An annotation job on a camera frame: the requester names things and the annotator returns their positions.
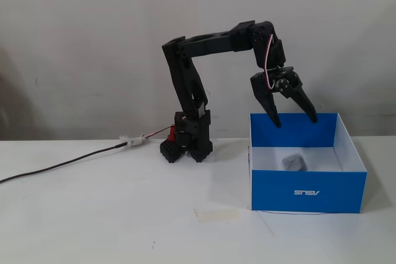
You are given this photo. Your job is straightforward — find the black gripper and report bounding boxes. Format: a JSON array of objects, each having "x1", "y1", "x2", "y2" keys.
[{"x1": 249, "y1": 66, "x2": 318, "y2": 129}]

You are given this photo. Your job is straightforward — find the blue and white cardboard box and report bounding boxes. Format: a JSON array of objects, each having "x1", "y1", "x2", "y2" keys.
[{"x1": 248, "y1": 113, "x2": 368, "y2": 214}]

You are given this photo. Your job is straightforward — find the clear tape strip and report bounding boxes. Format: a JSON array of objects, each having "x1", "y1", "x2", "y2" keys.
[{"x1": 193, "y1": 208, "x2": 241, "y2": 223}]

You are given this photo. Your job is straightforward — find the white and red servo cable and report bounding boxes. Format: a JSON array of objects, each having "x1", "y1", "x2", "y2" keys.
[{"x1": 262, "y1": 33, "x2": 278, "y2": 92}]

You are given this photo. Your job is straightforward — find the red clamp handle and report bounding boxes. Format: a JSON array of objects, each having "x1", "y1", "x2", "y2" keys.
[{"x1": 166, "y1": 125, "x2": 178, "y2": 143}]

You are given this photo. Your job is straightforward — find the white cable connector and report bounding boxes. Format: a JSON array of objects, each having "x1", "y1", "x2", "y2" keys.
[{"x1": 119, "y1": 133, "x2": 151, "y2": 148}]

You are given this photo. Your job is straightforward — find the black power cable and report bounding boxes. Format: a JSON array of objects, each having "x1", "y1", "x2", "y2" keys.
[{"x1": 0, "y1": 142, "x2": 129, "y2": 184}]

